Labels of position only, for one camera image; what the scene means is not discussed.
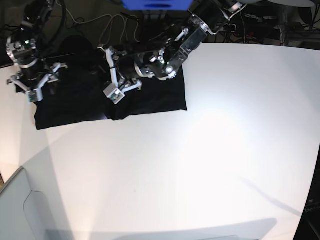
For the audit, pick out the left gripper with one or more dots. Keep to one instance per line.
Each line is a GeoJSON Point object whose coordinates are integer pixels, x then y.
{"type": "Point", "coordinates": [121, 62]}

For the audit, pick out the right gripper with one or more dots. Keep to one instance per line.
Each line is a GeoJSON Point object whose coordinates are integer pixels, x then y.
{"type": "Point", "coordinates": [28, 79]}

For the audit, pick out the black T-shirt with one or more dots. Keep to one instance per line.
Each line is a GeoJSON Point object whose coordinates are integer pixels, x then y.
{"type": "Point", "coordinates": [79, 95]}

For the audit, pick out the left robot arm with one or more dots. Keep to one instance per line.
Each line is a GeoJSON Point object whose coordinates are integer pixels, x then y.
{"type": "Point", "coordinates": [162, 56]}

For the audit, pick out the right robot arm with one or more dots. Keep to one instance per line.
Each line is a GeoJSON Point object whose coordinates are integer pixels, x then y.
{"type": "Point", "coordinates": [28, 45]}

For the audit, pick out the grey panel at table corner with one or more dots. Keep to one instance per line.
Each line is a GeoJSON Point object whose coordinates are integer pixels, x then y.
{"type": "Point", "coordinates": [25, 214]}

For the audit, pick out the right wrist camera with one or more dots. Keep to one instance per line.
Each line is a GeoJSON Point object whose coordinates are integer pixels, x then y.
{"type": "Point", "coordinates": [34, 95]}

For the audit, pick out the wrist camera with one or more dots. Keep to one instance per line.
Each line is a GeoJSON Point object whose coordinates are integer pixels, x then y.
{"type": "Point", "coordinates": [34, 95]}
{"type": "Point", "coordinates": [113, 93]}

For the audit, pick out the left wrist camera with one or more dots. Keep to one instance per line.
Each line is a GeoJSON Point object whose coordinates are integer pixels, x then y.
{"type": "Point", "coordinates": [113, 93]}

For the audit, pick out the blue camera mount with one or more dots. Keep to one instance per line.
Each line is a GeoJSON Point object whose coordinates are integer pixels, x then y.
{"type": "Point", "coordinates": [157, 5]}

